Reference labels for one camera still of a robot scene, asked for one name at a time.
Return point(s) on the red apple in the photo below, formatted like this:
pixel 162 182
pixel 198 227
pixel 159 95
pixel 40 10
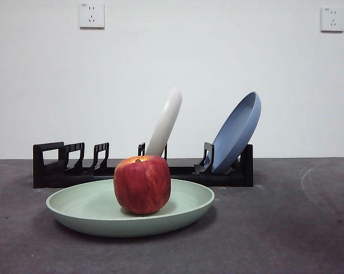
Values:
pixel 142 185

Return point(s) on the green plate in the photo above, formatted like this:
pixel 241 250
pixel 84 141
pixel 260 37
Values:
pixel 83 217

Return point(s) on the white plate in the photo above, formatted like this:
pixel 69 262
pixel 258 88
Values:
pixel 166 125

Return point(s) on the blue plate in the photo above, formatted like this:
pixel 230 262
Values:
pixel 232 140

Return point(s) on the black plate rack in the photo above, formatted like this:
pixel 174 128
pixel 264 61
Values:
pixel 46 178

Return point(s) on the white wall socket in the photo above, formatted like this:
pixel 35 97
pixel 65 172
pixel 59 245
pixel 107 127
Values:
pixel 332 19
pixel 92 15

